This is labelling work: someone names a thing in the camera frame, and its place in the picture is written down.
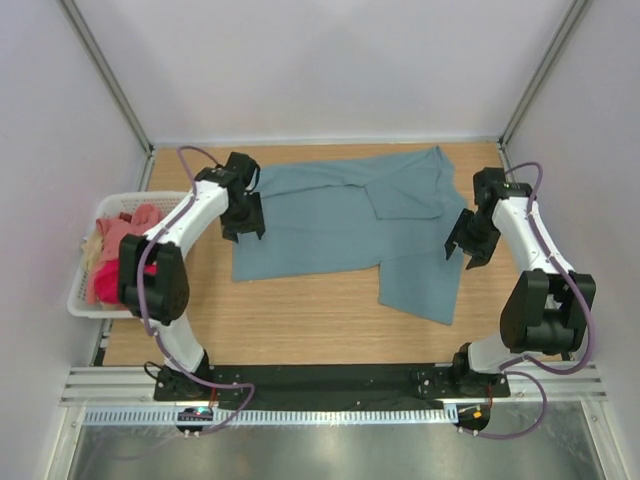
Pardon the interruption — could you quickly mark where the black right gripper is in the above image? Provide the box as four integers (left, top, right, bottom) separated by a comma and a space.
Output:
444, 208, 501, 270

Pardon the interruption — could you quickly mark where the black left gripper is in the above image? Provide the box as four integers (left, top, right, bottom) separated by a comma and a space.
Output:
221, 192, 264, 243

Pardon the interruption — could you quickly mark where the blue-grey t shirt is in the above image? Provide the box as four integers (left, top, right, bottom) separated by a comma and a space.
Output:
232, 147, 467, 325

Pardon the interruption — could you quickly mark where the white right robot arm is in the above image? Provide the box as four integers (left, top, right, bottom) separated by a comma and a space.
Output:
444, 180, 596, 396

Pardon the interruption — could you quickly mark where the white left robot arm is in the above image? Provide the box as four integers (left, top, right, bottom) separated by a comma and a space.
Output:
117, 163, 266, 401

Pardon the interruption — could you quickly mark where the salmon pink t shirt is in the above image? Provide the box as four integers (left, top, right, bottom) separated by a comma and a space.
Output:
96, 203, 163, 263

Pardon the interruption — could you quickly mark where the red t shirt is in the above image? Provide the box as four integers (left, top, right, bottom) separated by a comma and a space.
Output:
87, 259, 120, 307

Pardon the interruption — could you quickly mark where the cream t shirt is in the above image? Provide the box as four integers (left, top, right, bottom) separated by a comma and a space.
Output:
81, 231, 104, 272

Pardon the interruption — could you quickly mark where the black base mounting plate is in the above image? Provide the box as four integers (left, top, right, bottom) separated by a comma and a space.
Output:
154, 363, 510, 410

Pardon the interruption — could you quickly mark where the white plastic laundry basket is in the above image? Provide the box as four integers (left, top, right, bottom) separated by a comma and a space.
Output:
67, 191, 186, 319

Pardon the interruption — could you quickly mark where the left black camera box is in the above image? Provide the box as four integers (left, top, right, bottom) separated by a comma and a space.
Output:
224, 151, 261, 193

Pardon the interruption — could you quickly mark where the black camera box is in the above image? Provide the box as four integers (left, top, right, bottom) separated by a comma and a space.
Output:
473, 167, 506, 208
224, 151, 261, 193

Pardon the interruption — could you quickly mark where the right black camera box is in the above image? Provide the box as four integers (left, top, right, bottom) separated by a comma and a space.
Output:
473, 167, 506, 208

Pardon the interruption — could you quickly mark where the left aluminium frame post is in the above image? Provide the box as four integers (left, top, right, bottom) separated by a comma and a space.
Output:
58, 0, 156, 160

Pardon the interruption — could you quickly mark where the aluminium frame post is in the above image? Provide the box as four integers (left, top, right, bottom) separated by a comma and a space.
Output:
498, 0, 592, 151
58, 0, 156, 160

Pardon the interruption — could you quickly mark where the white slotted cable duct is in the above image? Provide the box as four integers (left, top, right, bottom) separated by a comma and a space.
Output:
84, 404, 458, 427

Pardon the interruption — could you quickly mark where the right aluminium frame post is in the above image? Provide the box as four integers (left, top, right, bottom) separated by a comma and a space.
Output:
498, 0, 592, 151

